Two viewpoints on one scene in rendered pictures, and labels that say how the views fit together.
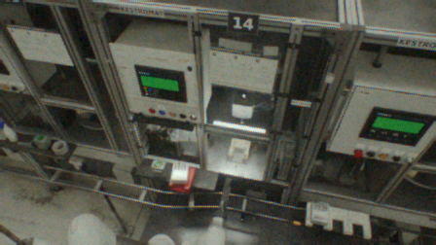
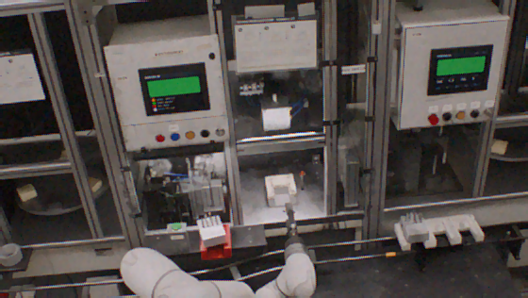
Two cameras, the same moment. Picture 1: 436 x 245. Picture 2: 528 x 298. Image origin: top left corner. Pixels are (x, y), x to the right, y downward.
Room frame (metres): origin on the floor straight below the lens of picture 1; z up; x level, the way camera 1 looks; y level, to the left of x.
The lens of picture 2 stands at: (-0.85, 0.54, 2.69)
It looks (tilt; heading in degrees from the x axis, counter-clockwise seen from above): 34 degrees down; 344
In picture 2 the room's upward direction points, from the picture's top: 5 degrees counter-clockwise
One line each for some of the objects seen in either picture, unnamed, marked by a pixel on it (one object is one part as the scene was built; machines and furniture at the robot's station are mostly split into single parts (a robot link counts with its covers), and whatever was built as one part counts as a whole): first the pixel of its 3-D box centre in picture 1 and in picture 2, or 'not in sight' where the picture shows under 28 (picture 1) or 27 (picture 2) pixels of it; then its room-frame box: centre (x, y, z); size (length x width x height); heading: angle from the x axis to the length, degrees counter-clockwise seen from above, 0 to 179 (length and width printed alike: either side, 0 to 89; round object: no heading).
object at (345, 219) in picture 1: (336, 222); (437, 236); (0.78, -0.71, 0.84); 0.36 x 0.14 x 0.10; 76
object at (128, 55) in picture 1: (165, 73); (171, 82); (1.28, 0.28, 1.60); 0.42 x 0.29 x 0.46; 76
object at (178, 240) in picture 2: (160, 168); (178, 236); (1.10, 0.38, 0.97); 0.08 x 0.08 x 0.12; 76
